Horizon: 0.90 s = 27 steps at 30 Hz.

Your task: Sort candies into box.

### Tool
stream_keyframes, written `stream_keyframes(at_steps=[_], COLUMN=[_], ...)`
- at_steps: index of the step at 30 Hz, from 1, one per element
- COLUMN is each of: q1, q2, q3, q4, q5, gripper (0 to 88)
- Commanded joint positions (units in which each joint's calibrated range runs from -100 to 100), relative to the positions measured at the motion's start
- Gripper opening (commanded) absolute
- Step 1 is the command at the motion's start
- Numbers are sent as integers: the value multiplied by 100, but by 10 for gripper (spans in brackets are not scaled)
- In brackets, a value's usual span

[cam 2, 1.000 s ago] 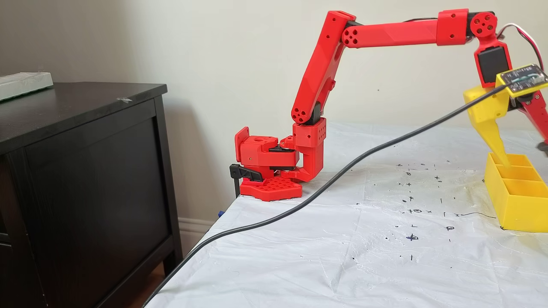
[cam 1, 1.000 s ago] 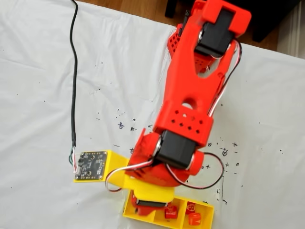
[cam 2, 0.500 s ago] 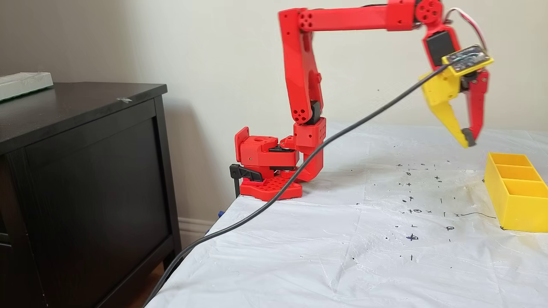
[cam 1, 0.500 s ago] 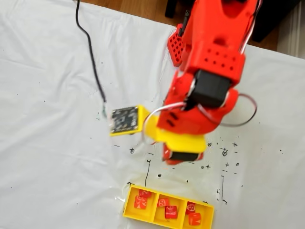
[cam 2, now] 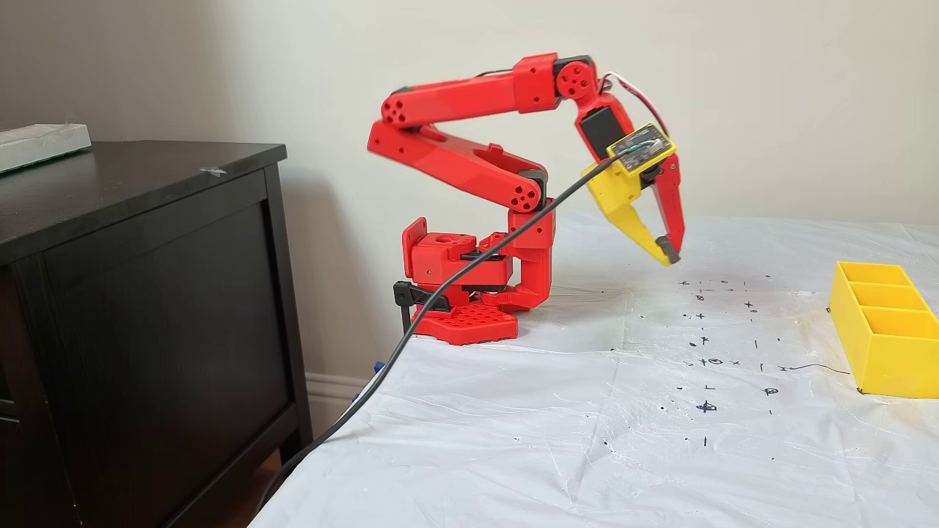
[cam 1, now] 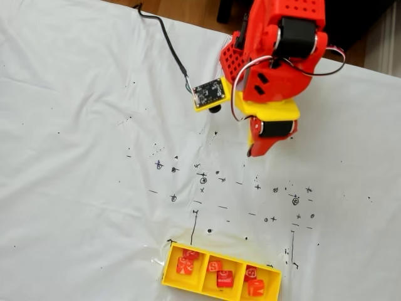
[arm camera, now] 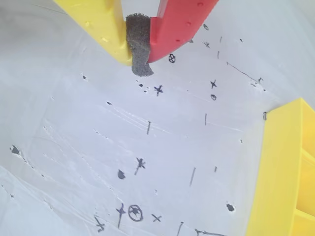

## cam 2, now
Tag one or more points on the yellow three-compartment box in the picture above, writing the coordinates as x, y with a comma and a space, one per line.
891, 352

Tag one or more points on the black table clamp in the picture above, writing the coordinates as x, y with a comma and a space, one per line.
418, 295

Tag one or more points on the white plastic table cover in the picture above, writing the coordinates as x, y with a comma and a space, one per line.
513, 455

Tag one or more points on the black wooden dresser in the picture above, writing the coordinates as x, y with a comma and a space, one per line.
147, 293

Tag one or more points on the white foam block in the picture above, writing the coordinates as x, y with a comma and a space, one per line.
37, 147

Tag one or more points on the camera board on yellow mount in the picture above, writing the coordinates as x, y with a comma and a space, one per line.
642, 148

